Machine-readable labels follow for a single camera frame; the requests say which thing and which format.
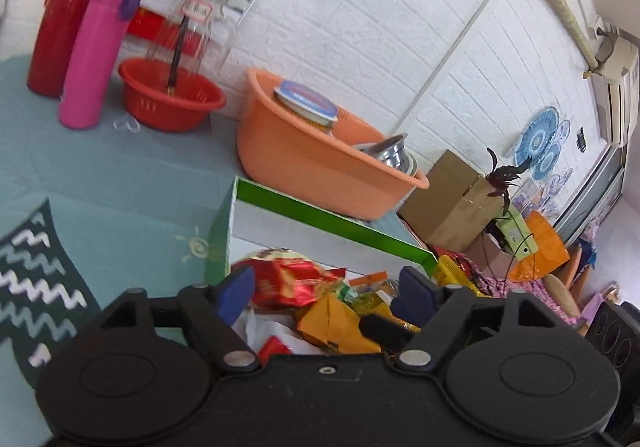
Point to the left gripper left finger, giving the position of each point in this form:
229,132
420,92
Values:
210,311

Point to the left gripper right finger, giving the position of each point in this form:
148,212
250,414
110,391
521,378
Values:
440,312

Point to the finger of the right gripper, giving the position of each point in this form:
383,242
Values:
388,335

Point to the yellow clear cake packet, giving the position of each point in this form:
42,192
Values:
378,304

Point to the yellow chip bag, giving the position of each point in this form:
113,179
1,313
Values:
448,272

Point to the orange snack packet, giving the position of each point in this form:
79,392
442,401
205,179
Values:
333,324

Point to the white foil packet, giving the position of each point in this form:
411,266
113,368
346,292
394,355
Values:
256,328

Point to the red printed snack bag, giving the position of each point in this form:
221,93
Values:
288,279

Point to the orange bag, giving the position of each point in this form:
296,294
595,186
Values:
550,255

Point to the green cardboard box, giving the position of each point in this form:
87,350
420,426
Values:
253,217

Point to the brown cardboard box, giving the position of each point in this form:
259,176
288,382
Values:
453,211

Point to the dark purple plant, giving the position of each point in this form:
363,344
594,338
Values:
501,178

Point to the steel bowl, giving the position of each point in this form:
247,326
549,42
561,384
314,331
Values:
391,152

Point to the orange plastic basin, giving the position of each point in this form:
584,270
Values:
281,151

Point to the red plastic basket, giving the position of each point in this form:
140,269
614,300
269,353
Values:
172,109

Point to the blue lidded container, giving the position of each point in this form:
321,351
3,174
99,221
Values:
307,104

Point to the white air conditioner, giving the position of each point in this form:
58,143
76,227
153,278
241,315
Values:
615,84

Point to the clear glass pitcher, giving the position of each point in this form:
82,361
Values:
185,35

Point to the pink thermos bottle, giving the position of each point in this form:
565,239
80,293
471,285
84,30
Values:
92,61

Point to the blue patterned wall fan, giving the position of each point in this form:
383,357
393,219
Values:
542,143

